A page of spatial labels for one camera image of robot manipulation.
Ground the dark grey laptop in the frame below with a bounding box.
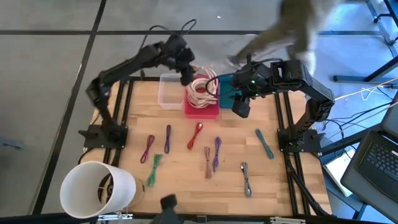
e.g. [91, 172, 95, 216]
[340, 93, 398, 223]

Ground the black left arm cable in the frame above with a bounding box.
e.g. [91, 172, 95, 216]
[138, 18, 198, 55]

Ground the yellow hanging cord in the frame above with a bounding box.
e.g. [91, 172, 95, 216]
[334, 77, 398, 101]

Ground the black aluminium table frame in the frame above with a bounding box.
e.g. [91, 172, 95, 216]
[77, 75, 398, 224]

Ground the dark grey desk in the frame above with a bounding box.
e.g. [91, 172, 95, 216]
[320, 123, 398, 224]

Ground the dark purple USB cable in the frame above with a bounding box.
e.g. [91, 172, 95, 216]
[164, 124, 172, 154]

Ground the small black camera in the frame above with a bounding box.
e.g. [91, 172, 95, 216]
[151, 194, 184, 224]

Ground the pink USB cable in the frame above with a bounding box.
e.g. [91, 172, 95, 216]
[203, 146, 213, 180]

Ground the beige cable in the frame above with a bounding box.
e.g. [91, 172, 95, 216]
[186, 76, 218, 100]
[191, 66, 220, 91]
[186, 83, 218, 109]

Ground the clear plastic bin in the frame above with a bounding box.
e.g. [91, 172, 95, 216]
[157, 73, 187, 111]

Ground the teal plastic bin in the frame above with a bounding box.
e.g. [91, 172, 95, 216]
[218, 75, 245, 110]

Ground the teal braided USB cable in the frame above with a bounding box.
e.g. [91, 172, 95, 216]
[255, 128, 275, 160]

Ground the grey flat object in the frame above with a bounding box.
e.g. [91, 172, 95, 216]
[0, 135, 24, 150]

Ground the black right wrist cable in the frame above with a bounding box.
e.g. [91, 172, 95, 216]
[204, 72, 242, 98]

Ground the black desk leg frame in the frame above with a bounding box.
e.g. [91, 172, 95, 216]
[332, 0, 398, 83]

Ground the pink plastic bin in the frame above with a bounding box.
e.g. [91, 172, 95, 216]
[183, 74, 221, 120]

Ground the white hanging cable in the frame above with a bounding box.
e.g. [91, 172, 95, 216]
[360, 86, 387, 102]

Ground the silver metal bracket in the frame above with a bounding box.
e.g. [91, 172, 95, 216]
[269, 217, 307, 224]
[98, 213, 134, 222]

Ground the green USB cable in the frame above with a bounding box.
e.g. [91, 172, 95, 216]
[146, 153, 164, 188]

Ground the person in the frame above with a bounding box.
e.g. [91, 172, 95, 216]
[226, 0, 341, 77]

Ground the white book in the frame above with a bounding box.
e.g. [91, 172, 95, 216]
[322, 148, 358, 198]

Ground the brown round base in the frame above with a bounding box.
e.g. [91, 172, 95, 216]
[124, 176, 146, 208]

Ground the light purple USB cable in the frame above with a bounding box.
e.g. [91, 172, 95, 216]
[212, 136, 223, 173]

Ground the red USB cable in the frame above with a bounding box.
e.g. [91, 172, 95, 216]
[187, 121, 204, 151]

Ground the grey braided USB cable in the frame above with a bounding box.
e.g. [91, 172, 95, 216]
[240, 161, 254, 199]

